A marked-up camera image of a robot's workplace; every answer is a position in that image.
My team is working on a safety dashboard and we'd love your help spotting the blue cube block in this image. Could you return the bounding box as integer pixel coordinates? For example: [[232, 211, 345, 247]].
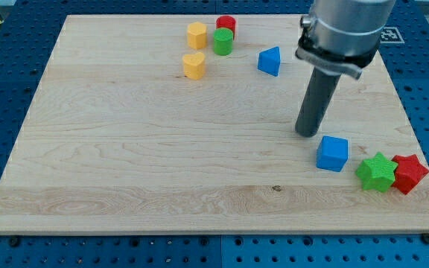
[[316, 135, 349, 172]]

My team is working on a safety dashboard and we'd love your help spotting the blue triangle block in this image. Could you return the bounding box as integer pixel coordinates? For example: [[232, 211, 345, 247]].
[[257, 46, 281, 77]]

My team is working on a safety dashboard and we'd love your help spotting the red cylinder block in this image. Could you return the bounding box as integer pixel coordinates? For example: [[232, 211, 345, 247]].
[[215, 15, 237, 38]]

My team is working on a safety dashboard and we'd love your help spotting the fiducial marker tag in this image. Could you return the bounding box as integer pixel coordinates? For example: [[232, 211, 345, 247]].
[[380, 26, 404, 44]]

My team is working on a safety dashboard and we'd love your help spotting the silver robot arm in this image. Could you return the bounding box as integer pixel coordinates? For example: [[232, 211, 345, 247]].
[[295, 0, 395, 80]]

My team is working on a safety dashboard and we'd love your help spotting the yellow pentagon block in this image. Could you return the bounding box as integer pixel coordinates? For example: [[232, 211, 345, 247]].
[[186, 22, 207, 50]]

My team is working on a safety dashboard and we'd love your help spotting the green star block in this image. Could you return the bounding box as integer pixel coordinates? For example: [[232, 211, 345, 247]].
[[355, 152, 398, 193]]

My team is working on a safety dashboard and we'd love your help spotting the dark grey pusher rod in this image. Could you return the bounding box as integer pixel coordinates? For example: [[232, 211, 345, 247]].
[[295, 68, 340, 138]]

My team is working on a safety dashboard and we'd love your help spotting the yellow heart block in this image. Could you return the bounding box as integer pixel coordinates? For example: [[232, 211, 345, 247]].
[[182, 52, 206, 80]]

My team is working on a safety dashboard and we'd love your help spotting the green cylinder block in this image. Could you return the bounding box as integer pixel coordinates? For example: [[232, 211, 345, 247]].
[[213, 28, 234, 56]]

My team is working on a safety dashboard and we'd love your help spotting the red star block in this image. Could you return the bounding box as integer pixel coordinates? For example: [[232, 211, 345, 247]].
[[392, 154, 429, 195]]

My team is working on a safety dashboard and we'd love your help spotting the wooden board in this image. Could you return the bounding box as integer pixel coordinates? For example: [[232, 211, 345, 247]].
[[0, 15, 429, 235]]

